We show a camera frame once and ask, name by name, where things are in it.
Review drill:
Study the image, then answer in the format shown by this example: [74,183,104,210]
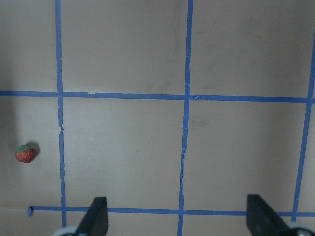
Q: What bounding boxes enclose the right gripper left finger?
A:
[76,197,108,236]

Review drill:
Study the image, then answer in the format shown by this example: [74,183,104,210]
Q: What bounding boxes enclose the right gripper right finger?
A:
[246,194,290,236]

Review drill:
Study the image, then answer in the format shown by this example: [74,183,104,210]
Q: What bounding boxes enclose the red strawberry two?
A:
[15,145,35,163]

